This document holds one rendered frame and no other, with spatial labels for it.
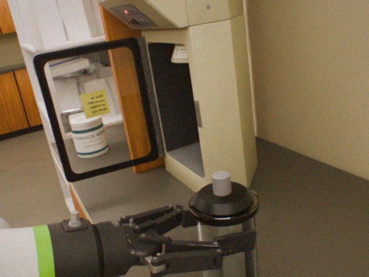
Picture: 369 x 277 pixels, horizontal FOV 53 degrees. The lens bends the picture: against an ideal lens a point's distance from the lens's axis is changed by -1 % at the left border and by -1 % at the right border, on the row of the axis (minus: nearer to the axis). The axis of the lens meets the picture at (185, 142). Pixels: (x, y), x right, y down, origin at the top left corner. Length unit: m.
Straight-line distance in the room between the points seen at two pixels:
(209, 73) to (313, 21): 0.40
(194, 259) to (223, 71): 0.54
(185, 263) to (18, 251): 0.20
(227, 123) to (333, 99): 0.36
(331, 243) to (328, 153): 0.44
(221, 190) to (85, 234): 0.21
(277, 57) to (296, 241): 0.67
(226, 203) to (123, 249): 0.16
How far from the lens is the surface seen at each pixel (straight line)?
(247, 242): 0.58
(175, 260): 0.50
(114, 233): 0.51
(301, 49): 1.24
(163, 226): 0.59
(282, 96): 1.35
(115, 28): 1.20
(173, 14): 0.87
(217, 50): 0.92
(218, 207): 0.55
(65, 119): 1.14
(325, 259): 0.84
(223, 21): 0.93
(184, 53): 0.99
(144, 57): 1.18
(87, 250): 0.48
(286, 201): 1.03
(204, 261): 0.51
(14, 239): 0.49
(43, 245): 0.48
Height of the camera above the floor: 1.46
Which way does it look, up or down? 20 degrees down
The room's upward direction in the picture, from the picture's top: 9 degrees counter-clockwise
